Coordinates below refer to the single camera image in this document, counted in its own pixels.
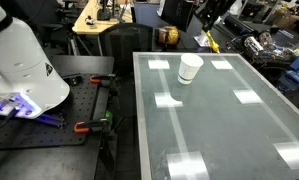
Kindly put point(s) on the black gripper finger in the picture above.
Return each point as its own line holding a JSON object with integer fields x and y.
{"x": 205, "y": 23}
{"x": 215, "y": 22}

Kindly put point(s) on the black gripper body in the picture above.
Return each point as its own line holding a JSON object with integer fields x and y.
{"x": 217, "y": 8}

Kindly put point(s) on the yellow pen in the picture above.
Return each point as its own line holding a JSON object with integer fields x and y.
{"x": 213, "y": 42}

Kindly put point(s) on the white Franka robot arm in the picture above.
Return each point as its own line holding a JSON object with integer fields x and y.
{"x": 22, "y": 66}

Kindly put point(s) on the white paper cup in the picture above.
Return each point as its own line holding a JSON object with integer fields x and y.
{"x": 189, "y": 70}

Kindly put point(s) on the black flat screen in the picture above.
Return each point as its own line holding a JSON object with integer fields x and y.
{"x": 175, "y": 11}

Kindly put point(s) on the gold round object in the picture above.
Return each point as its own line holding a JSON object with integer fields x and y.
{"x": 168, "y": 36}

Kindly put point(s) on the silver metal cylinder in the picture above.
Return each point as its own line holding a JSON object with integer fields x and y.
{"x": 251, "y": 43}

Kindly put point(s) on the black mesh back chair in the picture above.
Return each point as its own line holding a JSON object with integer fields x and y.
{"x": 125, "y": 43}

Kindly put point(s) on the blue plastic case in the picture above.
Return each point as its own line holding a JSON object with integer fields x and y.
{"x": 297, "y": 71}

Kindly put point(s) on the light wooden desk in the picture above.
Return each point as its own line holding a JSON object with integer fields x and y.
{"x": 83, "y": 28}

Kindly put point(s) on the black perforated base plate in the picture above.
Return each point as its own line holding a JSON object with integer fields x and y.
{"x": 82, "y": 103}

